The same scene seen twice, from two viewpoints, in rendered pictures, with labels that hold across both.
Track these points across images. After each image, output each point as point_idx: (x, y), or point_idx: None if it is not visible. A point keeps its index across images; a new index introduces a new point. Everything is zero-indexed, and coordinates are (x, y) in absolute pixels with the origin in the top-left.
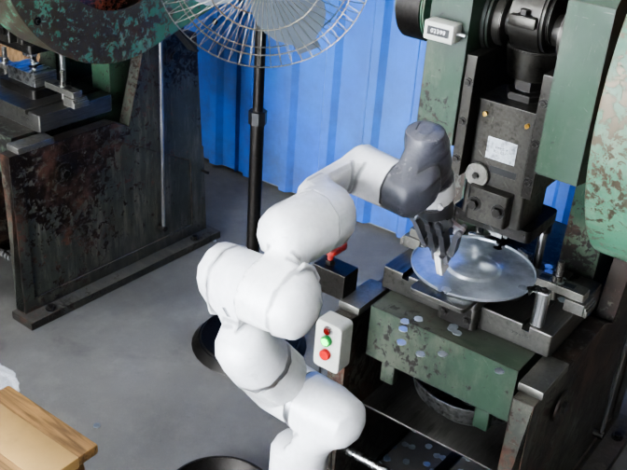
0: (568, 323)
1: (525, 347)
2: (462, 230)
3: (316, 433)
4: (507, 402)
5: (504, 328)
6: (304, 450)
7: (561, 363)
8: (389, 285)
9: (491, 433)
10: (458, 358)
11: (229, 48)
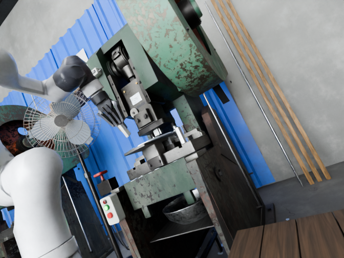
0: (197, 140)
1: (186, 154)
2: (115, 101)
3: (14, 176)
4: (190, 176)
5: (174, 154)
6: (19, 203)
7: (201, 149)
8: (131, 177)
9: (208, 216)
10: (162, 175)
11: (62, 151)
